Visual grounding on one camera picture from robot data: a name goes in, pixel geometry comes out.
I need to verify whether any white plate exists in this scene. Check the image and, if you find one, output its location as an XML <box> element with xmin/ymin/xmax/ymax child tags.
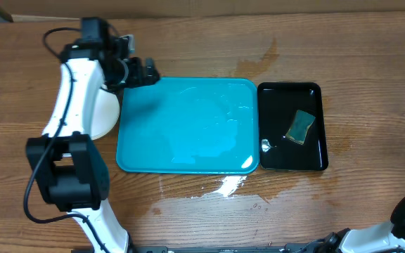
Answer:
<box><xmin>91</xmin><ymin>89</ymin><xmax>120</xmax><ymax>140</ymax></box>

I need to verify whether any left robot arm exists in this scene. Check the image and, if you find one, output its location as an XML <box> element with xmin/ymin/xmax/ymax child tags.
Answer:
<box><xmin>22</xmin><ymin>34</ymin><xmax>160</xmax><ymax>252</ymax></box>

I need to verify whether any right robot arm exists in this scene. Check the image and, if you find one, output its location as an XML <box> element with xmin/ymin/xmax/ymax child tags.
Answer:
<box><xmin>313</xmin><ymin>197</ymin><xmax>405</xmax><ymax>253</ymax></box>

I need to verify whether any green yellow sponge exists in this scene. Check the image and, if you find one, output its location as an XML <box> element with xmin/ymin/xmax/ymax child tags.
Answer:
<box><xmin>285</xmin><ymin>110</ymin><xmax>316</xmax><ymax>145</ymax></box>

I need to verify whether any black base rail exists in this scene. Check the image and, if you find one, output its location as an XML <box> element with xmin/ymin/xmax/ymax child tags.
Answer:
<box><xmin>127</xmin><ymin>242</ymin><xmax>321</xmax><ymax>253</ymax></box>

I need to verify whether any teal plastic tray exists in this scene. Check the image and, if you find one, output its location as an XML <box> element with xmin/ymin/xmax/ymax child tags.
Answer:
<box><xmin>116</xmin><ymin>77</ymin><xmax>259</xmax><ymax>174</ymax></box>

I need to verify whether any black plastic tray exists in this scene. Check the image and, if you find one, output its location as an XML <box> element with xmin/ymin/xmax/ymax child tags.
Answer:
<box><xmin>257</xmin><ymin>82</ymin><xmax>328</xmax><ymax>171</ymax></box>

